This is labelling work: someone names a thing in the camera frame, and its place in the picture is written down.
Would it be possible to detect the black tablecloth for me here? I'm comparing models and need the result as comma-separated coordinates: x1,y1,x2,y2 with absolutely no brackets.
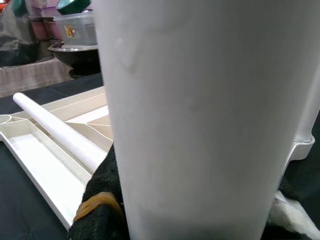
0,73,320,240

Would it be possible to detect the black wok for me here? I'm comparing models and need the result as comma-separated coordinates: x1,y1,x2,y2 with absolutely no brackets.
47,41,104,76

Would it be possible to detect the teal plastic bowl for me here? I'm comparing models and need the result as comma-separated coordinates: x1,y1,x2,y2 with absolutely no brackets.
55,0,92,16

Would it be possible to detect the patterned green bag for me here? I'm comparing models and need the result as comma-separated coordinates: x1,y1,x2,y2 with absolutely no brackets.
0,23,35,68

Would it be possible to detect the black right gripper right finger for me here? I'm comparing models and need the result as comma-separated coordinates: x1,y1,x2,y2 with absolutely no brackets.
263,174,320,240

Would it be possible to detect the white plastic children table top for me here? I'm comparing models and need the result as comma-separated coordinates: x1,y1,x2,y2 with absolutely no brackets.
0,84,316,232

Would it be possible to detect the white plastic table leg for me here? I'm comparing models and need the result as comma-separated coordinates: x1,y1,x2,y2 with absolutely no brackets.
293,82,320,145
12,91,109,174
94,0,320,240

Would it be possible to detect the beige wicker basket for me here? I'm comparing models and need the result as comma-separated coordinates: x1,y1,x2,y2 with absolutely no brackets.
0,56,104,99

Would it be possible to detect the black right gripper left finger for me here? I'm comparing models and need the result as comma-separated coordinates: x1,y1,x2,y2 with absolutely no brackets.
68,144,131,240

